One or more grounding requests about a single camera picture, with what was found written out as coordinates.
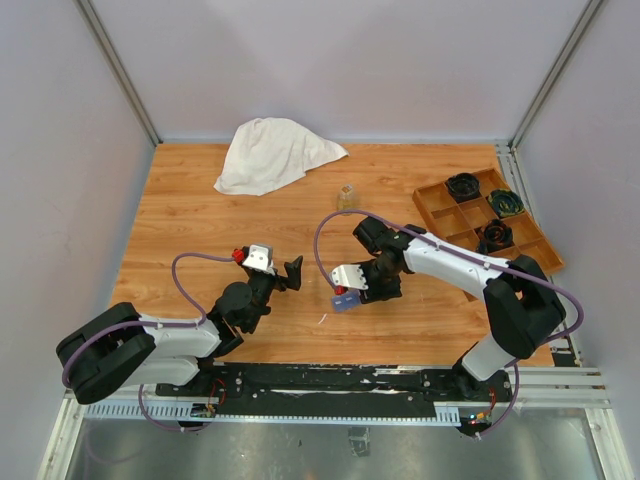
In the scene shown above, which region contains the white cloth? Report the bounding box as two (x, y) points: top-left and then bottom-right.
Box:
(214, 117), (348, 196)

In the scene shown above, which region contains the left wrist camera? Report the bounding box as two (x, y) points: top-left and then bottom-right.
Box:
(242, 244), (276, 275)

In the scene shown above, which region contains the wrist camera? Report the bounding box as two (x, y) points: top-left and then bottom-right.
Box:
(330, 264), (369, 291)
(242, 244), (276, 275)

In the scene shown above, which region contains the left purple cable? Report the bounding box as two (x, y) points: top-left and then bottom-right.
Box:
(60, 252), (246, 389)

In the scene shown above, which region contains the blue weekly pill organizer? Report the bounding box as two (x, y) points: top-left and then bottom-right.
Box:
(331, 291), (361, 313)

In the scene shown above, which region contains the wooden compartment tray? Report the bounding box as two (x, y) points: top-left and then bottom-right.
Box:
(412, 169), (565, 276)

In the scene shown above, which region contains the black cup far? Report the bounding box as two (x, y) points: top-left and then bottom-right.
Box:
(445, 172), (481, 203)

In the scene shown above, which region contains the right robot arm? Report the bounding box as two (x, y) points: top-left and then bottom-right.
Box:
(336, 216), (566, 400)

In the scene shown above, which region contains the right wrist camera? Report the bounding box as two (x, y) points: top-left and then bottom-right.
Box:
(330, 264), (369, 291)

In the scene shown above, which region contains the green black cup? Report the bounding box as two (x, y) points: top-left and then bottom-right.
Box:
(487, 189), (525, 219)

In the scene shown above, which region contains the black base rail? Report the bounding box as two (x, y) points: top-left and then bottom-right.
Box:
(85, 363), (517, 431)

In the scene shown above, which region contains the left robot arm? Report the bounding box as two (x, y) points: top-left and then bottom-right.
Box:
(56, 245), (303, 405)

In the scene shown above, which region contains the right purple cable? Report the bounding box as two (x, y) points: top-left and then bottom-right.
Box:
(313, 209), (585, 351)

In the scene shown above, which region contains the purple cable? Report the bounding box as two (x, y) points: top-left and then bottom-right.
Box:
(313, 209), (585, 351)
(60, 252), (246, 389)

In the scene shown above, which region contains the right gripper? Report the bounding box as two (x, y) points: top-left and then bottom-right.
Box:
(349, 259), (401, 304)

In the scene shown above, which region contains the clear glass pill bottle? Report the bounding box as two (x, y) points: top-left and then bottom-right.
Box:
(336, 184), (358, 211)

